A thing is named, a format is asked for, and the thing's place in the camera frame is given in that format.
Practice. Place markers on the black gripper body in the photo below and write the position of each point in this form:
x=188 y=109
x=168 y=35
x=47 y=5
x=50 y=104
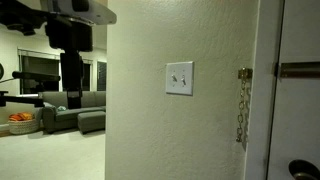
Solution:
x=70 y=35

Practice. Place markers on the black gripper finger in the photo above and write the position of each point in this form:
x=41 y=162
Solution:
x=72 y=76

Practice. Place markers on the narrow dark window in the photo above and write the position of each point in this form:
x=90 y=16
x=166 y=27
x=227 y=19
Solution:
x=102 y=76
x=87 y=76

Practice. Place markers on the teal item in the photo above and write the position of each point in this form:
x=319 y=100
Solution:
x=61 y=108

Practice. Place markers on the wide dark window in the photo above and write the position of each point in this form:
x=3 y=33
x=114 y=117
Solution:
x=36 y=65

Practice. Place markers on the grey sofa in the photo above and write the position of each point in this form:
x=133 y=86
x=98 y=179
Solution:
x=63 y=116

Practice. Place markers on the grey ottoman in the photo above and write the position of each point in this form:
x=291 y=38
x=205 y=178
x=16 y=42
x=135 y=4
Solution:
x=91 y=120

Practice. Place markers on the orange cloth bundle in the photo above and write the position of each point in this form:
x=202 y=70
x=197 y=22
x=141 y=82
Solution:
x=20 y=116

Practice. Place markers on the woven white basket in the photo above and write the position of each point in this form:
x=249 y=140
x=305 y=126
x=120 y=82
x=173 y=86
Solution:
x=22 y=127

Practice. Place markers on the white door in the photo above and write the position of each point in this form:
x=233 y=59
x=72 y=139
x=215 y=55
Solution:
x=296 y=116

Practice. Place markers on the black stereo camera bar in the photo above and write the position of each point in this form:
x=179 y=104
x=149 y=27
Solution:
x=35 y=76

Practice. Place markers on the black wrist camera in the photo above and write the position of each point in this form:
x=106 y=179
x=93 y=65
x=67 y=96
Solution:
x=20 y=16

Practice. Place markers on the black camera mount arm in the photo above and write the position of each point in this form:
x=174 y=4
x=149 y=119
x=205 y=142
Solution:
x=20 y=100

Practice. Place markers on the white toggle switch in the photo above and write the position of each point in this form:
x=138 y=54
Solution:
x=183 y=80
x=174 y=78

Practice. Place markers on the white double switch plate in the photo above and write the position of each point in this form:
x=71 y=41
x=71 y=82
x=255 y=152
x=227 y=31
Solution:
x=179 y=70

